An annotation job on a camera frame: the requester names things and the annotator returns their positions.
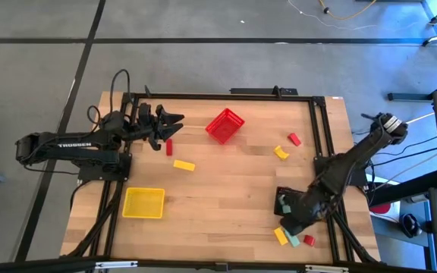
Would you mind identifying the black rig beam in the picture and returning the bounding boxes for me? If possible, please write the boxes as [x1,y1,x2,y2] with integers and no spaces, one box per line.
[0,256,437,273]

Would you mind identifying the white floor cable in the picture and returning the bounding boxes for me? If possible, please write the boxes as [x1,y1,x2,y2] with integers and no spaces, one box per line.
[288,0,379,31]

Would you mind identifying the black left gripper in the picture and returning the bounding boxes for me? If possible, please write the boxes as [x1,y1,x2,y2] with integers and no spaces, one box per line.
[129,102,185,152]

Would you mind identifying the black diagonal stand beam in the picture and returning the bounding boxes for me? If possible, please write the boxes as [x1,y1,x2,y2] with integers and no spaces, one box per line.
[366,168,437,208]

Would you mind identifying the yellow plastic basket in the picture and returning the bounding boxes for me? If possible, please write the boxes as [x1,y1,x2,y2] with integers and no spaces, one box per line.
[121,187,166,220]

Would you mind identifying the yellow floor cable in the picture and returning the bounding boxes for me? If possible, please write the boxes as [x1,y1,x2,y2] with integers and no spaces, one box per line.
[319,0,378,21]

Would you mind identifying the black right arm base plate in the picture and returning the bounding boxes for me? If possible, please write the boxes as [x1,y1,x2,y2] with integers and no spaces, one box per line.
[314,155,367,187]

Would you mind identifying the yellow rectangular block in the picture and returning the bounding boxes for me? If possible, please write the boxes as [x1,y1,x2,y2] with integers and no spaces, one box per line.
[172,159,196,172]
[273,226,289,246]

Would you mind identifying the black plastic basket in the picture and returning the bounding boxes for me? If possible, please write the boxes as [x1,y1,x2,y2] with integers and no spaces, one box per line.
[274,186,307,218]

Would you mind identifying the red round object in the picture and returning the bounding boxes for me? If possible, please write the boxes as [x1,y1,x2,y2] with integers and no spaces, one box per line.
[369,202,392,215]

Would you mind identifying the black headphones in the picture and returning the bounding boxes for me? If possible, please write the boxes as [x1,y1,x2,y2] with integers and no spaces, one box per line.
[399,212,425,239]

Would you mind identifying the black floor stand foot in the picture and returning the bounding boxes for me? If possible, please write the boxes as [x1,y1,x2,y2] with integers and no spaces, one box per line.
[388,74,437,102]

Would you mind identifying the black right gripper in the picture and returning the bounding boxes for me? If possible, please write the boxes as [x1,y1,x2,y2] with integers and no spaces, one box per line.
[281,187,332,237]

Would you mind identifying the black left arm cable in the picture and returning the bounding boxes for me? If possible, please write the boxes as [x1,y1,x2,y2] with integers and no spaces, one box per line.
[87,68,132,126]

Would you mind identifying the yellow arch block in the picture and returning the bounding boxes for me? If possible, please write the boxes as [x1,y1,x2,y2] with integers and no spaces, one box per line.
[273,145,291,161]

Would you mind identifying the black frame bracket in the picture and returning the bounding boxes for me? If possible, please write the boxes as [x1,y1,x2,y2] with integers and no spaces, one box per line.
[229,85,299,96]

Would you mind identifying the silver beam bracket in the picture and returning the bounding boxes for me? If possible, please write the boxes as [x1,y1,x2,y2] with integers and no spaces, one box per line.
[94,259,139,271]
[304,264,349,273]

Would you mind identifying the red plastic basket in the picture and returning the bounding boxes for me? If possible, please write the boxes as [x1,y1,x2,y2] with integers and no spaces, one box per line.
[205,108,247,146]

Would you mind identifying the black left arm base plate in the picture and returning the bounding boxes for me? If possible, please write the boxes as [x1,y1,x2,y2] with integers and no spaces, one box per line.
[77,151,133,182]

